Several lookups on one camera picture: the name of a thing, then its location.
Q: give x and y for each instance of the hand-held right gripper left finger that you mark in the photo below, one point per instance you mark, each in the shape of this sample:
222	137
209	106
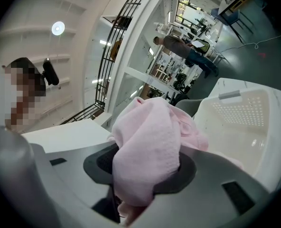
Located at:
69	179

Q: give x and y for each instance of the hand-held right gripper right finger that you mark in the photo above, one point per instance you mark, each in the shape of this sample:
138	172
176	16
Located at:
202	198

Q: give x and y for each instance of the pink clothes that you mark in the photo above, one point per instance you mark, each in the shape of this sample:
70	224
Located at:
150	146

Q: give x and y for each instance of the white laundry basket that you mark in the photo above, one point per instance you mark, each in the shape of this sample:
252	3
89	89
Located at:
240	132

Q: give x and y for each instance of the large white curved table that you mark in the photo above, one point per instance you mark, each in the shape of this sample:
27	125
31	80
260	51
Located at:
64	136

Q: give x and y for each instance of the grey chair black legs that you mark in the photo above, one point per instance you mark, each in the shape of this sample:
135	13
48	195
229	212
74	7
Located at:
190	107

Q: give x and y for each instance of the person's face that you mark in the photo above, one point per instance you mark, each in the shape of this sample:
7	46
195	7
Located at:
26	91

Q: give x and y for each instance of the black office chair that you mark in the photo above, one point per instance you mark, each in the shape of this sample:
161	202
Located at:
178	98

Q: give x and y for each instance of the white marble table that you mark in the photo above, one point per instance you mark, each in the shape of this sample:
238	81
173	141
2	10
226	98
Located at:
228	82

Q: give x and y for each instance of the round ceiling lamp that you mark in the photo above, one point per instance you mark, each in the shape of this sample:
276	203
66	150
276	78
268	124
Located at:
58	28

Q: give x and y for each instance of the dark chair black legs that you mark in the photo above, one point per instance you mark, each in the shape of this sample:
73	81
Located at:
230	20

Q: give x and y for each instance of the black head camera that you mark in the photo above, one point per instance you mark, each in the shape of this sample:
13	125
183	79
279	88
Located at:
50	72

